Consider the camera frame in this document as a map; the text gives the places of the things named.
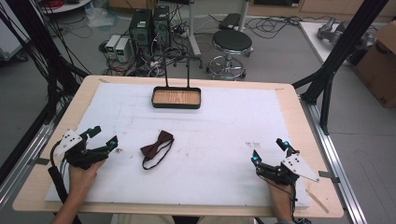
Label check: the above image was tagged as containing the white desk leg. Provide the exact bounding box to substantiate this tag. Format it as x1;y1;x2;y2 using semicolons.
186;0;203;58

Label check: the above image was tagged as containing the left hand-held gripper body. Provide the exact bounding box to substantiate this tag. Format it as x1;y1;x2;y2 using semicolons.
53;129;109;171

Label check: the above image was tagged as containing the tangle of black floor cables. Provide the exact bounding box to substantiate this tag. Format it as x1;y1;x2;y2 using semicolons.
242;14;337;41

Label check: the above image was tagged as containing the white foam mat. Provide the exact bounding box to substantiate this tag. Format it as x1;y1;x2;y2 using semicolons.
44;81;311;210

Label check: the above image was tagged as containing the clear plastic bag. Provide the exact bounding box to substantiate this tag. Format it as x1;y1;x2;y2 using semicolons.
84;5;120;30

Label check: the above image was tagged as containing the flat black device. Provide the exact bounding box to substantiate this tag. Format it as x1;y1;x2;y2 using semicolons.
219;12;243;31

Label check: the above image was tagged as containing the black stand with wooden base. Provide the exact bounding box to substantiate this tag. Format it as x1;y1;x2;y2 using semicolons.
150;50;204;110

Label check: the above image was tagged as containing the brown cardboard box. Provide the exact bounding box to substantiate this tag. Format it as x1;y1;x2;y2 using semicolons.
352;20;396;109

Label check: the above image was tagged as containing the round white table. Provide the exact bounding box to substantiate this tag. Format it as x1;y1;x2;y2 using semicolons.
39;0;93;15

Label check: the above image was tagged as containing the black computer tower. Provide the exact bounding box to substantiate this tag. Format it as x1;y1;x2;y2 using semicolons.
151;5;172;49
128;8;154;49

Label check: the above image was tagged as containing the thin wooden stick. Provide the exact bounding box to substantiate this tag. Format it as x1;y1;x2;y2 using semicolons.
305;189;331;215

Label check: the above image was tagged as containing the dark red bow tie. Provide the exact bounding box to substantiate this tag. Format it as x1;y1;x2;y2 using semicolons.
139;130;176;171

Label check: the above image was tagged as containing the person's left hand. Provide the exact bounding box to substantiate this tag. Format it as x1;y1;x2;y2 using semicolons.
67;158;107;191

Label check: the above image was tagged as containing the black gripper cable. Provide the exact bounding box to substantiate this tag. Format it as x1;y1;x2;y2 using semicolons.
257;174;298;222
47;139;82;224

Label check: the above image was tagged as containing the black metal frame stand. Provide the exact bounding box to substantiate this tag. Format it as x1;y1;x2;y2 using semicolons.
291;0;391;136
0;0;92;125

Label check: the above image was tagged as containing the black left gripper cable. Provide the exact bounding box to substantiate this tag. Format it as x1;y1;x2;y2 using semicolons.
47;139;82;224

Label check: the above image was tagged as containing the white power supply unit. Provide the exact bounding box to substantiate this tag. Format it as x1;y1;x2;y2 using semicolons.
114;37;131;63
105;34;121;62

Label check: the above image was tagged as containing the grey robot part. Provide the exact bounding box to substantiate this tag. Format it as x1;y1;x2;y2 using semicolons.
317;16;376;50

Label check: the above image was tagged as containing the person's right hand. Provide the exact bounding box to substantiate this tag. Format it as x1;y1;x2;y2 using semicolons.
266;180;296;206

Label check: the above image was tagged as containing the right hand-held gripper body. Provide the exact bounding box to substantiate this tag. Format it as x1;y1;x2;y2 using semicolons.
255;154;321;187

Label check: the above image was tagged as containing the black round stool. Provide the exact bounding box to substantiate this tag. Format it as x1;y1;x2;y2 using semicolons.
205;29;255;81

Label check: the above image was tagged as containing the aluminium rail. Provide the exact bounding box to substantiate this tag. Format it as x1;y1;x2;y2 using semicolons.
299;95;369;224
0;102;68;213

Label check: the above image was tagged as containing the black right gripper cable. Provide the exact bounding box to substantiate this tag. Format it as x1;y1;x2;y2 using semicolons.
257;174;298;222

